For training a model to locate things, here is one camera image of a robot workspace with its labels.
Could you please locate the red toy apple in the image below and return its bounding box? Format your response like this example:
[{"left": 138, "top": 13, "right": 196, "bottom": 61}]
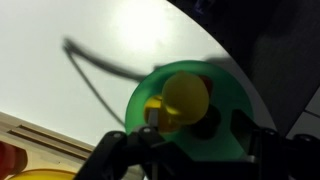
[{"left": 0, "top": 140, "right": 28, "bottom": 177}]

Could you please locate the yellow toy banana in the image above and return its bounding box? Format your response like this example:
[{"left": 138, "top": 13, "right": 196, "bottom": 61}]
[{"left": 9, "top": 168, "right": 78, "bottom": 180}]

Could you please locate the small red toy fruit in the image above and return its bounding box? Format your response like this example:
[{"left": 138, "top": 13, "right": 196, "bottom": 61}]
[{"left": 199, "top": 74, "right": 215, "bottom": 95}]

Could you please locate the small yellow toy fruit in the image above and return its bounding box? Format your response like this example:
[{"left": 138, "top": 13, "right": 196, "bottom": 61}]
[{"left": 143, "top": 94, "right": 183, "bottom": 135}]

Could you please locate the yellow lemon plush toy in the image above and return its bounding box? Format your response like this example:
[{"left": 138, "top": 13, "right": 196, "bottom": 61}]
[{"left": 161, "top": 70, "right": 211, "bottom": 126}]

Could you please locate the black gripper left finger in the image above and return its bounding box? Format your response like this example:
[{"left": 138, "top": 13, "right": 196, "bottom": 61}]
[{"left": 73, "top": 109, "right": 175, "bottom": 180}]

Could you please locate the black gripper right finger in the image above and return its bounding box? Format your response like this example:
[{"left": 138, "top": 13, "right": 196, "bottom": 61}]
[{"left": 230, "top": 108, "right": 320, "bottom": 180}]

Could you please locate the green plastic bowl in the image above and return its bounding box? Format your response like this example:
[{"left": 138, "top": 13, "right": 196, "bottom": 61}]
[{"left": 124, "top": 59, "right": 256, "bottom": 163}]

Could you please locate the wooden slatted tray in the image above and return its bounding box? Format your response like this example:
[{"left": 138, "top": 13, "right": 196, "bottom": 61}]
[{"left": 0, "top": 111, "right": 97, "bottom": 180}]

